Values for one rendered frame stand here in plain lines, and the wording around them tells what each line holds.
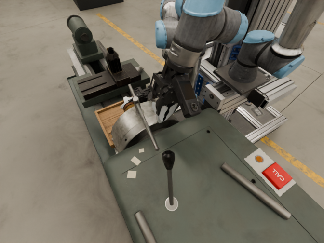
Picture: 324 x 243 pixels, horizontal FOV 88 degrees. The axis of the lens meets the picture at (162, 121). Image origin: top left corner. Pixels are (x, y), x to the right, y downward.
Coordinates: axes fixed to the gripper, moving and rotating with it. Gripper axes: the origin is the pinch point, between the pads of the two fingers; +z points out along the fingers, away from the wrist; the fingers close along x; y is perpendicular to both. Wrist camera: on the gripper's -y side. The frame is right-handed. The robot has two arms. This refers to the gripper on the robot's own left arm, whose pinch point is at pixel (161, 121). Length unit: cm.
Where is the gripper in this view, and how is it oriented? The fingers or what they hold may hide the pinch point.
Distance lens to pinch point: 54.8
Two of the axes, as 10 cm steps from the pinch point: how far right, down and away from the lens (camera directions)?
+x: -8.0, 1.9, -5.6
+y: -5.2, -6.9, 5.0
